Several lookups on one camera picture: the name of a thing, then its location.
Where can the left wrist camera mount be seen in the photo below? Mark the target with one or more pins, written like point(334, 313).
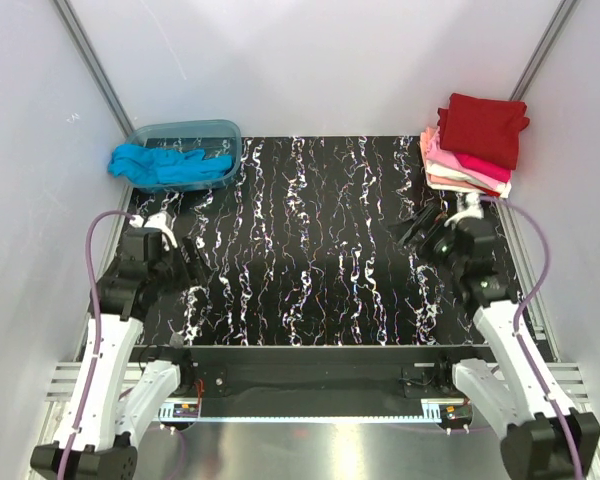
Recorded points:
point(161, 221)

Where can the folded salmon t shirt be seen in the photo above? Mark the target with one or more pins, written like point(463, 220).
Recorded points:
point(425, 138)

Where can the aluminium frame post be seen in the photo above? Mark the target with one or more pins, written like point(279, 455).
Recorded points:
point(558, 22)
point(89, 56)

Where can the folded red t shirt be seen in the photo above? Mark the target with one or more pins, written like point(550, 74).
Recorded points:
point(488, 191)

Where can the folded magenta t shirt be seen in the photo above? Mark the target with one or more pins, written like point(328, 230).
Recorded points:
point(484, 167)

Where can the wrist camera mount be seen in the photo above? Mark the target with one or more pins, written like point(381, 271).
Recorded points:
point(161, 221)
point(468, 207)

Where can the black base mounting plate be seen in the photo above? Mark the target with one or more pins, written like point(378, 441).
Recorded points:
point(322, 380)

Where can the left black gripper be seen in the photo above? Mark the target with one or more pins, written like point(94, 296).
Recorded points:
point(198, 271)

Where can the aluminium front rail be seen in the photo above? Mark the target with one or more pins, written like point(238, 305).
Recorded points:
point(567, 375)

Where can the clear blue plastic bin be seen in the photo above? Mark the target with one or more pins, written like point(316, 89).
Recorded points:
point(214, 137)

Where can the left aluminium frame post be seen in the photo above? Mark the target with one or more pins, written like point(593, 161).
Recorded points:
point(89, 56)

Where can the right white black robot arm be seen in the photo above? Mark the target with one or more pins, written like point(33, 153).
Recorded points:
point(541, 432)

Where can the folded white t shirt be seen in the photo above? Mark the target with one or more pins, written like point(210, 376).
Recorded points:
point(438, 174)

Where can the black marble pattern mat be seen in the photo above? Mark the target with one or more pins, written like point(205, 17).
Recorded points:
point(301, 254)

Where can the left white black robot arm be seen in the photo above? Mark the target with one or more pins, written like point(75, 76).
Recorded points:
point(99, 436)

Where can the blue t shirt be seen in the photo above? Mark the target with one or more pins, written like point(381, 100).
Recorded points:
point(148, 167)

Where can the right aluminium frame post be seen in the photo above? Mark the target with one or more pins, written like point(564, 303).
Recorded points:
point(558, 22)

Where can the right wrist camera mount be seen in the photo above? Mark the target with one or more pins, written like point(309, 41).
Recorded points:
point(468, 207)

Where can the folded light pink t shirt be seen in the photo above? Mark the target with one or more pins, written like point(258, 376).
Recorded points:
point(448, 159)

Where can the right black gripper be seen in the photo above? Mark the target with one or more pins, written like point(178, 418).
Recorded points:
point(407, 229)

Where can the dark red t shirt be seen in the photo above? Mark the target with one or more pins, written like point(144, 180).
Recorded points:
point(484, 128)

